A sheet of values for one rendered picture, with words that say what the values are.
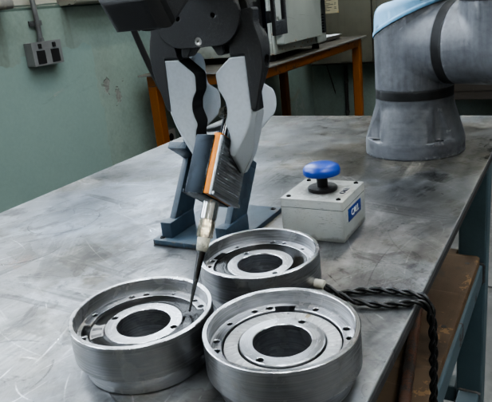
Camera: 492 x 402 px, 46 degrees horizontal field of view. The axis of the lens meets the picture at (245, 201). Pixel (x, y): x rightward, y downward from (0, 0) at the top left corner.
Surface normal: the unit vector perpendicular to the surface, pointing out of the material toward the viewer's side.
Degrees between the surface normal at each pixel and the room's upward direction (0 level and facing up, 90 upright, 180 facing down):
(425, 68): 122
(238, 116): 90
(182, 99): 90
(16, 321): 0
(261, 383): 90
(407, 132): 72
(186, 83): 90
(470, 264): 0
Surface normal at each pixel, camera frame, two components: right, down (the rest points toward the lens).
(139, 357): 0.13, 0.31
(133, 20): -0.32, 0.78
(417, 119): -0.18, 0.04
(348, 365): 0.72, 0.15
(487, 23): -0.65, 0.38
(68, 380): -0.11, -0.94
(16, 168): 0.87, 0.07
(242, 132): -0.47, 0.33
